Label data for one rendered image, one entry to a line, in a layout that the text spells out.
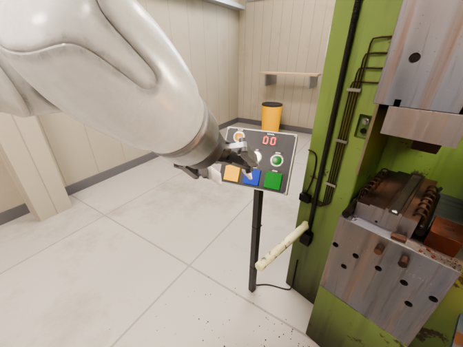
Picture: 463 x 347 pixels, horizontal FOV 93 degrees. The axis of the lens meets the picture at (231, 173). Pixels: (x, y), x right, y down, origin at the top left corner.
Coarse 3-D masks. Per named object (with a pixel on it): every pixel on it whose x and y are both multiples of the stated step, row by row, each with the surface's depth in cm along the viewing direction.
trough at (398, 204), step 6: (414, 180) 105; (408, 186) 100; (414, 186) 100; (402, 192) 96; (408, 192) 96; (396, 198) 89; (402, 198) 92; (408, 198) 92; (396, 204) 88; (402, 204) 88; (390, 210) 85; (396, 210) 85
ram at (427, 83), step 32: (416, 0) 61; (448, 0) 57; (416, 32) 63; (448, 32) 58; (384, 64) 70; (416, 64) 65; (448, 64) 60; (384, 96) 73; (416, 96) 67; (448, 96) 62
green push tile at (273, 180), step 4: (268, 172) 101; (272, 172) 100; (268, 176) 101; (272, 176) 100; (276, 176) 99; (280, 176) 99; (268, 180) 101; (272, 180) 100; (276, 180) 99; (280, 180) 99; (264, 184) 101; (268, 184) 100; (272, 184) 100; (276, 184) 99; (280, 184) 99; (268, 188) 101; (272, 188) 100; (276, 188) 99
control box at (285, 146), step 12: (228, 132) 109; (252, 132) 105; (264, 132) 103; (276, 132) 102; (252, 144) 105; (264, 144) 103; (276, 144) 101; (288, 144) 99; (264, 156) 103; (288, 156) 99; (264, 168) 102; (276, 168) 100; (288, 168) 99; (228, 180) 108; (240, 180) 106; (264, 180) 102; (288, 180) 99; (276, 192) 100
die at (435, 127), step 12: (396, 108) 72; (408, 108) 70; (384, 120) 75; (396, 120) 73; (408, 120) 70; (420, 120) 68; (432, 120) 66; (444, 120) 64; (456, 120) 63; (384, 132) 76; (396, 132) 74; (408, 132) 71; (420, 132) 69; (432, 132) 67; (444, 132) 65; (456, 132) 63; (444, 144) 66; (456, 144) 64
